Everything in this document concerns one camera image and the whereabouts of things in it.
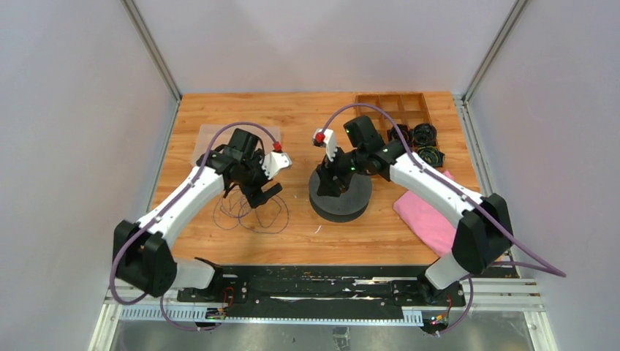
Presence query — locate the clear plastic divided tray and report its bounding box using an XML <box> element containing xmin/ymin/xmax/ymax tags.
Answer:
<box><xmin>191</xmin><ymin>124</ymin><xmax>282</xmax><ymax>168</ymax></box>

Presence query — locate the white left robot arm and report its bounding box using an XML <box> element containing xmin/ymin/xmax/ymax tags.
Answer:
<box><xmin>109</xmin><ymin>122</ymin><xmax>292</xmax><ymax>303</ymax></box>

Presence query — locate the thin blue cable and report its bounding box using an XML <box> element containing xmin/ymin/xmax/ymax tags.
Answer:
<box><xmin>213</xmin><ymin>186</ymin><xmax>290</xmax><ymax>235</ymax></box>

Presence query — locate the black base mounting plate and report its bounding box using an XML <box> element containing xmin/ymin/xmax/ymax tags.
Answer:
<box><xmin>177</xmin><ymin>265</ymin><xmax>466</xmax><ymax>320</ymax></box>

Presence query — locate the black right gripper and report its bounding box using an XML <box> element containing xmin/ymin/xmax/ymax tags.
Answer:
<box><xmin>316</xmin><ymin>141</ymin><xmax>366</xmax><ymax>197</ymax></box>

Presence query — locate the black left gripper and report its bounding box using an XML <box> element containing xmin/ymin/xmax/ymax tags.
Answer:
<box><xmin>239</xmin><ymin>149</ymin><xmax>283</xmax><ymax>208</ymax></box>

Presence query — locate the pink cloth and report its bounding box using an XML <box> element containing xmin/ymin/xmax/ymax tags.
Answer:
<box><xmin>393</xmin><ymin>186</ymin><xmax>456</xmax><ymax>257</ymax></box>

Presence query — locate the dark grey filament spool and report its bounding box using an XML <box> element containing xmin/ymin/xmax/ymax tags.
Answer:
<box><xmin>309</xmin><ymin>170</ymin><xmax>373</xmax><ymax>223</ymax></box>

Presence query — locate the aluminium corner frame post right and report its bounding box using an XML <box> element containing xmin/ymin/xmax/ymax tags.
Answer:
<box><xmin>461</xmin><ymin>0</ymin><xmax>530</xmax><ymax>105</ymax></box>

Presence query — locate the aluminium corner frame post left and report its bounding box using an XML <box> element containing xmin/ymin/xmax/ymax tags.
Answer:
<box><xmin>120</xmin><ymin>0</ymin><xmax>182</xmax><ymax>104</ymax></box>

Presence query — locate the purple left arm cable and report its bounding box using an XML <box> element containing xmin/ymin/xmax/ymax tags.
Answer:
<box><xmin>108</xmin><ymin>121</ymin><xmax>284</xmax><ymax>333</ymax></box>

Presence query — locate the aluminium corner frame post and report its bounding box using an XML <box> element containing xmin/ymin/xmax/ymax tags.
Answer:
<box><xmin>120</xmin><ymin>0</ymin><xmax>182</xmax><ymax>104</ymax></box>
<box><xmin>461</xmin><ymin>0</ymin><xmax>530</xmax><ymax>105</ymax></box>

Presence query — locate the wooden compartment organizer tray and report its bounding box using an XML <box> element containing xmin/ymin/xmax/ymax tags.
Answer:
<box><xmin>354</xmin><ymin>93</ymin><xmax>445</xmax><ymax>168</ymax></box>

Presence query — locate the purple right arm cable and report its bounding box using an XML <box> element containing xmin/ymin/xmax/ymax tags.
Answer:
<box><xmin>321</xmin><ymin>102</ymin><xmax>567</xmax><ymax>336</ymax></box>

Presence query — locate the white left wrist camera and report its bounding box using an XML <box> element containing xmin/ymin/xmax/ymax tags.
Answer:
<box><xmin>261</xmin><ymin>151</ymin><xmax>292</xmax><ymax>180</ymax></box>

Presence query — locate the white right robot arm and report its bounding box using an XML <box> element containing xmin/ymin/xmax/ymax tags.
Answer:
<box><xmin>312</xmin><ymin>116</ymin><xmax>513</xmax><ymax>305</ymax></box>

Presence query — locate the aluminium rail frame front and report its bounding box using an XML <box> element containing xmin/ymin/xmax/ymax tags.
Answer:
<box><xmin>89</xmin><ymin>264</ymin><xmax>558</xmax><ymax>350</ymax></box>

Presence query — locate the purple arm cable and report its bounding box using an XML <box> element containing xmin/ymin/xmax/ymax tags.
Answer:
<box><xmin>108</xmin><ymin>121</ymin><xmax>284</xmax><ymax>333</ymax></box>
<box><xmin>321</xmin><ymin>102</ymin><xmax>567</xmax><ymax>336</ymax></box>

